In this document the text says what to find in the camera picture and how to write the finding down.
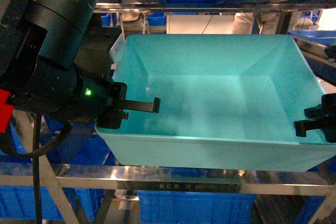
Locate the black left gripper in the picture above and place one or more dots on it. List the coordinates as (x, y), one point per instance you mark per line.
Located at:
(95, 103)

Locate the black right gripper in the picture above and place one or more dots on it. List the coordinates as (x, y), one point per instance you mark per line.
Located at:
(319, 117)

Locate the teal plastic bin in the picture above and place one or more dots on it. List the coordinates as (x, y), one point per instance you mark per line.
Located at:
(227, 102)

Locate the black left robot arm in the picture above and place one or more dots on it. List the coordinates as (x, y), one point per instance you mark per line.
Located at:
(39, 43)

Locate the blue bin left middle shelf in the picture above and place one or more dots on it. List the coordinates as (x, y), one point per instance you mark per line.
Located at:
(77, 149)

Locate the blue bin lower centre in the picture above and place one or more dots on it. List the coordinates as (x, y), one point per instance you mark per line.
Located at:
(190, 207)

